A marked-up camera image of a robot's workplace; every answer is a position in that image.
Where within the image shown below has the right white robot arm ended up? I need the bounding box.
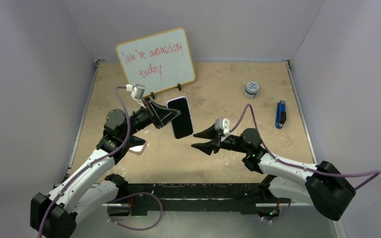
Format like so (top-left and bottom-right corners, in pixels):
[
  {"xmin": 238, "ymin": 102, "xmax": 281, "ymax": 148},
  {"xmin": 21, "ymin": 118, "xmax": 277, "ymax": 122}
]
[{"xmin": 191, "ymin": 126, "xmax": 356, "ymax": 221}]

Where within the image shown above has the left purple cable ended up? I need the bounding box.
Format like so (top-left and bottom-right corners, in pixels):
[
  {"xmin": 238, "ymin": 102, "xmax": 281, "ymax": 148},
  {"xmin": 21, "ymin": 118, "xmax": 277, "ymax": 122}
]
[{"xmin": 37, "ymin": 86, "xmax": 164, "ymax": 238}]

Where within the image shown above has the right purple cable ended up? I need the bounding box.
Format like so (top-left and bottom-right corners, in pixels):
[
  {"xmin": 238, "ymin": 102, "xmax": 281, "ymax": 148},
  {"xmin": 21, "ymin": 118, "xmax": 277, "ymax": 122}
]
[{"xmin": 228, "ymin": 104, "xmax": 381, "ymax": 224}]

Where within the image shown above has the lavender phone case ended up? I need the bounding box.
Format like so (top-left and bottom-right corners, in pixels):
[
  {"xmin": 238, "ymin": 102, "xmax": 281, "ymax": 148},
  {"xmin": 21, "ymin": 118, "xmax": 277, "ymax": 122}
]
[{"xmin": 166, "ymin": 96, "xmax": 194, "ymax": 140}]

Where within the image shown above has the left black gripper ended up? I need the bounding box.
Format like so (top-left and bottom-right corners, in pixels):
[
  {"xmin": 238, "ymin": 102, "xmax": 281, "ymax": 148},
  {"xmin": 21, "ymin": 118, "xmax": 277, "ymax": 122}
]
[{"xmin": 121, "ymin": 97, "xmax": 180, "ymax": 140}]

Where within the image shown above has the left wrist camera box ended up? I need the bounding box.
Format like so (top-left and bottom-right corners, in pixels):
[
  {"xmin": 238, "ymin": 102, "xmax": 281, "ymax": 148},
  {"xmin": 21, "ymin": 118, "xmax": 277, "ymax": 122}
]
[{"xmin": 125, "ymin": 84, "xmax": 145, "ymax": 100}]

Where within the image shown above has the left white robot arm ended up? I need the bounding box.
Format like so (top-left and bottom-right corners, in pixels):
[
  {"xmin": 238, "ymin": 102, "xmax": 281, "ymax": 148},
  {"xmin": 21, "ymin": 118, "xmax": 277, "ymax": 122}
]
[{"xmin": 29, "ymin": 98, "xmax": 181, "ymax": 238}]

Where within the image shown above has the purple cable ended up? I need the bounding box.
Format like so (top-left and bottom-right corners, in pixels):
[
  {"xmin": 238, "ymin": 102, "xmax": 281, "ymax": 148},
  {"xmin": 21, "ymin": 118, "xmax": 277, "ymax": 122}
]
[
  {"xmin": 37, "ymin": 86, "xmax": 164, "ymax": 238},
  {"xmin": 228, "ymin": 104, "xmax": 381, "ymax": 224}
]

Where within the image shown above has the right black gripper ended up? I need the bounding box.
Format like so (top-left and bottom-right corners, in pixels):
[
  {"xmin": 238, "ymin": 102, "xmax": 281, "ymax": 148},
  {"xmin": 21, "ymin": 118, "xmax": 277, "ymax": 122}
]
[{"xmin": 191, "ymin": 122, "xmax": 250, "ymax": 156}]

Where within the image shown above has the pink cased phone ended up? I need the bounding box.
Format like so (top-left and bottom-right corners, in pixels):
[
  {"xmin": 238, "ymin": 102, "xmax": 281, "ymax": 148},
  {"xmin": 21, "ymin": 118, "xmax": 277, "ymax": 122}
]
[{"xmin": 128, "ymin": 135, "xmax": 147, "ymax": 154}]

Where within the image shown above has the white dry-erase board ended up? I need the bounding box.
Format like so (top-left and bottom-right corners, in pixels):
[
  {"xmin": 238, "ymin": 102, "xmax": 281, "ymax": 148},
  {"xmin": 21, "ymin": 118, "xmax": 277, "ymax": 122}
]
[{"xmin": 115, "ymin": 27, "xmax": 196, "ymax": 96}]

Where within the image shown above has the black aluminium base frame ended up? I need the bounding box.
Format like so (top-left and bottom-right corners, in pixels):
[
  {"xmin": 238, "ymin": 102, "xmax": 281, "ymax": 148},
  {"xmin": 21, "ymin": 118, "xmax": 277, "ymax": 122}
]
[{"xmin": 95, "ymin": 182, "xmax": 310, "ymax": 218}]

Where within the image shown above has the small white blue jar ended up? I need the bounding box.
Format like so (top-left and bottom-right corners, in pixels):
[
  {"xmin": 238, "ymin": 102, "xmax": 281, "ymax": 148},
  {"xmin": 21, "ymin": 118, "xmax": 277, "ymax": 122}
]
[{"xmin": 244, "ymin": 81, "xmax": 259, "ymax": 99}]

